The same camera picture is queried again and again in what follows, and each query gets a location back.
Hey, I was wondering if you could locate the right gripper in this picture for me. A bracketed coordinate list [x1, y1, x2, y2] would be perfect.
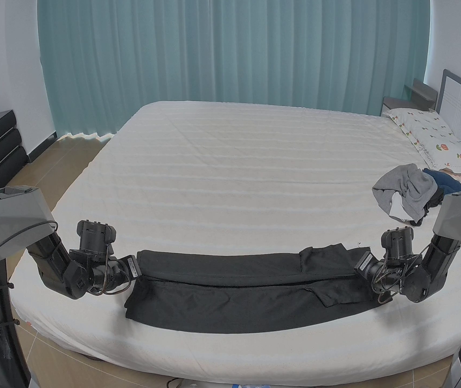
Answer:
[354, 252, 393, 293]

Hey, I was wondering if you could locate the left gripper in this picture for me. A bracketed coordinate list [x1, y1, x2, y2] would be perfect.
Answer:
[92, 256, 141, 295]

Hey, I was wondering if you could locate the black T-shirt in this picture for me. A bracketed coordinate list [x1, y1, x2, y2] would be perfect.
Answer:
[124, 242, 393, 334]

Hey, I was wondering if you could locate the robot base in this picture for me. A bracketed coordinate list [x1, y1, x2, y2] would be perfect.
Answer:
[186, 382, 273, 388]

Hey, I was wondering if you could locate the pile of clothes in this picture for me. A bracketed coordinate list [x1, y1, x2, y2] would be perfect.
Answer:
[372, 165, 461, 227]

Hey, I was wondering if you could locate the bed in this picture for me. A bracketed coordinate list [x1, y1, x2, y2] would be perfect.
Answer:
[10, 68, 461, 384]

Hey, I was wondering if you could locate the white printed pillow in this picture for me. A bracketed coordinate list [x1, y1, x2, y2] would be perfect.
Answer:
[382, 108, 461, 176]

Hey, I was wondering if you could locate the grey bedside table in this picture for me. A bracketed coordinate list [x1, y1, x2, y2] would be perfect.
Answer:
[381, 78, 437, 114]

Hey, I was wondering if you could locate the blue-green curtain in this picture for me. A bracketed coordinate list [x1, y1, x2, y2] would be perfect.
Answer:
[38, 0, 431, 134]

